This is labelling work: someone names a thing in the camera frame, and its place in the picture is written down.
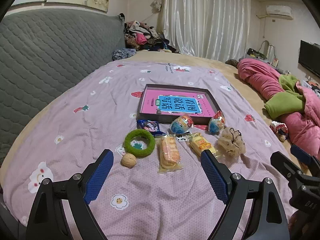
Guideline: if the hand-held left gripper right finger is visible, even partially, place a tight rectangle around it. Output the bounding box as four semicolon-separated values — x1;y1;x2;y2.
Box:
200;149;290;240

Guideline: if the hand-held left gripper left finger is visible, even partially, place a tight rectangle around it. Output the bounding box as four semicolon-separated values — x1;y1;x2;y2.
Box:
26;149;114;240

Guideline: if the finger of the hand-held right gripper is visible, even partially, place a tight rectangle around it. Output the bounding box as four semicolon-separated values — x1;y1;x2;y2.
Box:
291;144;320;176
270;151;301;181

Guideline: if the walnut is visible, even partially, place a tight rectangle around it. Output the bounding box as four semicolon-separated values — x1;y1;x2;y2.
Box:
121;154;137;167

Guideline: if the yellow cake packet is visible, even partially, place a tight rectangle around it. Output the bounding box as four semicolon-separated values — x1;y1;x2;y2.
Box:
186;132;220;158

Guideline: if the beige hair scrunchie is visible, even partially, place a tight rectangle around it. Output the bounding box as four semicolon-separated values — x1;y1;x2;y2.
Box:
218;127;246;157

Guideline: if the green fuzzy hair ring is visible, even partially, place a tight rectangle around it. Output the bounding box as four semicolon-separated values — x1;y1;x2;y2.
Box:
124;129;156;158

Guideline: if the orange wafer cake packet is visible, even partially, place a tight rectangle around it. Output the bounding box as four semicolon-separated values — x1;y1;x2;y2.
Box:
157;134;184;173

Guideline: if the blue toy egg packet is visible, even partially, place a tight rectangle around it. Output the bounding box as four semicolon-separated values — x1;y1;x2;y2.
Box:
208;110;226;135
170;114;194;134

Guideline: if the blue cookie packet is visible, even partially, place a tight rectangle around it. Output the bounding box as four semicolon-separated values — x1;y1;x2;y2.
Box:
137;119;166;138

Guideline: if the shallow purple cardboard box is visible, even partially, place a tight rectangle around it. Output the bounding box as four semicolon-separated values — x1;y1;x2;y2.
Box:
136;84;223;125

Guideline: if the small red white plush toy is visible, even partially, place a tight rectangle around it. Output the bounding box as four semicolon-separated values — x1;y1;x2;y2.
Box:
270;121;288;142

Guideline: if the green fleece cloth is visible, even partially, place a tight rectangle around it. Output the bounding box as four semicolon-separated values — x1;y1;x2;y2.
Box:
264;74;307;120

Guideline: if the purple printed blanket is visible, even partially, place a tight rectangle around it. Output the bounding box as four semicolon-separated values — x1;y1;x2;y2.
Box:
5;61;298;240

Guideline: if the pink and blue book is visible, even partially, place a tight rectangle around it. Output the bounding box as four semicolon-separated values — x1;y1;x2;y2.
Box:
139;90;218;118

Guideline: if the pink quilt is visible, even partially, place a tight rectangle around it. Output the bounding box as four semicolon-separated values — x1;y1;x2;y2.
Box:
237;58;320;158

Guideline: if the black television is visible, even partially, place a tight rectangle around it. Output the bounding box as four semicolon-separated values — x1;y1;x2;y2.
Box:
298;40;320;77

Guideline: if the arched desk mirror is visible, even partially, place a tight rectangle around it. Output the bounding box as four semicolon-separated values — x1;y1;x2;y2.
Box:
260;40;275;60

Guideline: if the blue patterned cloth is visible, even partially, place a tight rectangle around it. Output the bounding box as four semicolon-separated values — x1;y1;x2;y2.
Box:
112;48;137;61

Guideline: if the grey quilted headboard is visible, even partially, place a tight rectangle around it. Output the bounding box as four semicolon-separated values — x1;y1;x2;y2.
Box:
0;8;125;165

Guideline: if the pile of clothes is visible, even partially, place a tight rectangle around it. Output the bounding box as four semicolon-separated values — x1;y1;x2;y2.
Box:
124;21;180;53

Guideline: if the white air conditioner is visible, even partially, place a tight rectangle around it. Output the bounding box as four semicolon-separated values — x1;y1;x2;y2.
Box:
265;4;293;20

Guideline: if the white curtain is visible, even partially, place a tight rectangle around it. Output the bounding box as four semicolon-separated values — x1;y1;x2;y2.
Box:
160;0;252;60

